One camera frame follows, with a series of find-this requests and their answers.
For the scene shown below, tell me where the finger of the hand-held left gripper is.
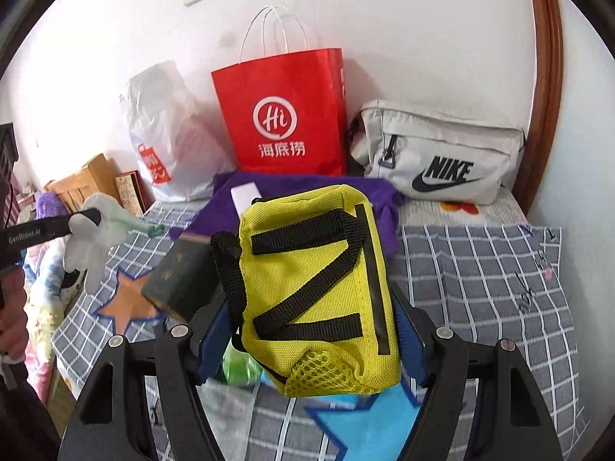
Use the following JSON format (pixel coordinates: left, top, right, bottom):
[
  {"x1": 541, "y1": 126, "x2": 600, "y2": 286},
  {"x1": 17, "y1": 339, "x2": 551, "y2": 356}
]
[{"x1": 67, "y1": 209, "x2": 104, "y2": 236}]

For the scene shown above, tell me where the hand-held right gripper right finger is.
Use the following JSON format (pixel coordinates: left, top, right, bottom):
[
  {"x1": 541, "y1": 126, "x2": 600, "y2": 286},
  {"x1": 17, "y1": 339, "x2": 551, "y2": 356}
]
[{"x1": 389, "y1": 283, "x2": 563, "y2": 461}]

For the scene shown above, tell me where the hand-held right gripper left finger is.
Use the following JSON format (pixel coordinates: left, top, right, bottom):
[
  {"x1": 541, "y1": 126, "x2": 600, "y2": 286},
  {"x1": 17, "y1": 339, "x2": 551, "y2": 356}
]
[{"x1": 58, "y1": 298, "x2": 241, "y2": 461}]

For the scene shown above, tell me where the green wipes packet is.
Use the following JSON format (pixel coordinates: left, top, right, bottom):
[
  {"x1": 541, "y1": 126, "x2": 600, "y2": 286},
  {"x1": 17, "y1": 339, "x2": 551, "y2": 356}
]
[{"x1": 221, "y1": 341, "x2": 270, "y2": 387}]

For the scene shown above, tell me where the yellow pouch with black straps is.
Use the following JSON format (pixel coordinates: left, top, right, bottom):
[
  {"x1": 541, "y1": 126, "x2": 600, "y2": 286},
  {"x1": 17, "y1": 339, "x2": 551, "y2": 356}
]
[{"x1": 210, "y1": 185, "x2": 402, "y2": 398}]

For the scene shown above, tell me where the person's left forearm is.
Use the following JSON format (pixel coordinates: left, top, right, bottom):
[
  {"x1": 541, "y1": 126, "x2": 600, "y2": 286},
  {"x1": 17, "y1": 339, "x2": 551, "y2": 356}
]
[{"x1": 0, "y1": 353, "x2": 61, "y2": 461}]

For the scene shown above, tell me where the person's left hand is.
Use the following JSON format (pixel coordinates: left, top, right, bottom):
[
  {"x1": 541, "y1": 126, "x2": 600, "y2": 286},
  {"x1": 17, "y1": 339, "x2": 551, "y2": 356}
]
[{"x1": 0, "y1": 269, "x2": 30, "y2": 357}]

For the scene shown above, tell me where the purple fluffy plush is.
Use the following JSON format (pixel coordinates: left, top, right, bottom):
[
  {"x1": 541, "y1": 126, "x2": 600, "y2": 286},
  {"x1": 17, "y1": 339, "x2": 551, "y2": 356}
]
[{"x1": 36, "y1": 192, "x2": 65, "y2": 224}]

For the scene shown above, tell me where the patterned gift box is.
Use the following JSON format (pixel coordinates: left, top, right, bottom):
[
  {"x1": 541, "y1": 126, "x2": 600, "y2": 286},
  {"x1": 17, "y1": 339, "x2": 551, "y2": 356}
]
[{"x1": 114, "y1": 170, "x2": 157, "y2": 217}]

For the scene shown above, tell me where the floral bedding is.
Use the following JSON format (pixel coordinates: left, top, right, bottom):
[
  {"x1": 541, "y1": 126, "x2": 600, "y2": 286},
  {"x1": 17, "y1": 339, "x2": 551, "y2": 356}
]
[{"x1": 24, "y1": 240, "x2": 73, "y2": 395}]

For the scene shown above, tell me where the dark green tin box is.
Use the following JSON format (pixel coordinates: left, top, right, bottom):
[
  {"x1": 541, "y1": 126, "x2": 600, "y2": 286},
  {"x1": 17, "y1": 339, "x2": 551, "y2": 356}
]
[{"x1": 141, "y1": 235, "x2": 226, "y2": 322}]

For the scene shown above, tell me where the grey grid star bedsheet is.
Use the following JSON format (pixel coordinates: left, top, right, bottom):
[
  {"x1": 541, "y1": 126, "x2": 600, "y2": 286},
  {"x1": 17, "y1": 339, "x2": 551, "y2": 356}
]
[{"x1": 50, "y1": 192, "x2": 584, "y2": 461}]

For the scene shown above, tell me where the white plastic shopping bag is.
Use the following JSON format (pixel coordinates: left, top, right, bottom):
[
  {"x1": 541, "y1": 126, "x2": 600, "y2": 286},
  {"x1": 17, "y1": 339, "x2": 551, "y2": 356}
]
[{"x1": 126, "y1": 60, "x2": 236, "y2": 202}]

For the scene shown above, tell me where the purple towel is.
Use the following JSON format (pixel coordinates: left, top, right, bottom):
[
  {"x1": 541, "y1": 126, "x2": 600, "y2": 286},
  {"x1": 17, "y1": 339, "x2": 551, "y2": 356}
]
[{"x1": 169, "y1": 170, "x2": 409, "y2": 255}]

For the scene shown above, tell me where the grey waist bag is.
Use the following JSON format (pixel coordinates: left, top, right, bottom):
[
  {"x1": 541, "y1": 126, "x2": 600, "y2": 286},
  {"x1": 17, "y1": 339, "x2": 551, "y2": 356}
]
[{"x1": 347, "y1": 100, "x2": 527, "y2": 206}]

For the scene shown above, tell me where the red paper bag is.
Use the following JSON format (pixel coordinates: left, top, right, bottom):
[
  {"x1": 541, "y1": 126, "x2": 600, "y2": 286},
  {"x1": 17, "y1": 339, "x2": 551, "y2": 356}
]
[{"x1": 211, "y1": 6, "x2": 347, "y2": 177}]

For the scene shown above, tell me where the brown wooden headboard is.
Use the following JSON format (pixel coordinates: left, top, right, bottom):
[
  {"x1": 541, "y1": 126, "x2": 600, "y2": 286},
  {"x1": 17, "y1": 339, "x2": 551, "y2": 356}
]
[{"x1": 512, "y1": 0, "x2": 564, "y2": 217}]

